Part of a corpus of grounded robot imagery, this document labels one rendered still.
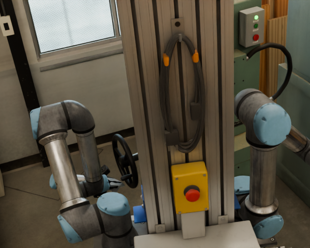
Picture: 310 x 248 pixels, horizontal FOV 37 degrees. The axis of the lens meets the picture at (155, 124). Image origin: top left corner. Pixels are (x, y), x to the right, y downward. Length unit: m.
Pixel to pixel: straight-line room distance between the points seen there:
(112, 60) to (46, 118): 1.87
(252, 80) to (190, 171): 1.26
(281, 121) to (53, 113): 0.86
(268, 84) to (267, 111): 2.47
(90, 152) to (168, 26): 1.02
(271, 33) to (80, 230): 2.47
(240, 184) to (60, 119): 0.73
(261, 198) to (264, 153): 0.19
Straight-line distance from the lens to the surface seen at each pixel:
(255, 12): 2.14
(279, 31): 3.75
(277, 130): 1.43
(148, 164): 1.18
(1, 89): 3.54
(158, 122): 1.11
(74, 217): 1.72
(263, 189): 1.58
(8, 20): 3.25
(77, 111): 1.80
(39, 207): 3.45
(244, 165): 2.44
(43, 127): 1.79
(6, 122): 3.66
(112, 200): 1.74
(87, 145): 1.90
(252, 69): 2.33
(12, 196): 3.64
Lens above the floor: 2.18
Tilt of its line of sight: 32 degrees down
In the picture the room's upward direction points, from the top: 6 degrees counter-clockwise
